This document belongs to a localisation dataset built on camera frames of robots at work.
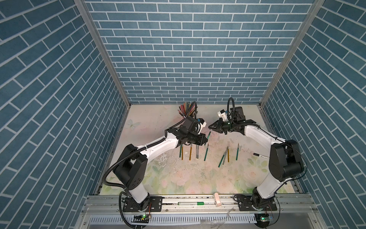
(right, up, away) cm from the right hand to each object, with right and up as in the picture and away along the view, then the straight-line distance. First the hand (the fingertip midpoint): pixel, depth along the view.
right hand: (211, 127), depth 87 cm
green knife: (-2, -4, -3) cm, 6 cm away
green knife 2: (-19, -16, +7) cm, 26 cm away
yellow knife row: (-13, -18, +6) cm, 23 cm away
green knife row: (-2, -18, +6) cm, 19 cm away
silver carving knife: (+9, -19, +4) cm, 22 cm away
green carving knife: (+18, -17, +7) cm, 26 cm away
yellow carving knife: (+12, -18, +6) cm, 23 cm away
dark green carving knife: (+5, -24, 0) cm, 25 cm away
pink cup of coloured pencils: (-15, +12, +12) cm, 23 cm away
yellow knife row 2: (-18, -17, +6) cm, 26 cm away
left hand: (-1, -9, -5) cm, 10 cm away
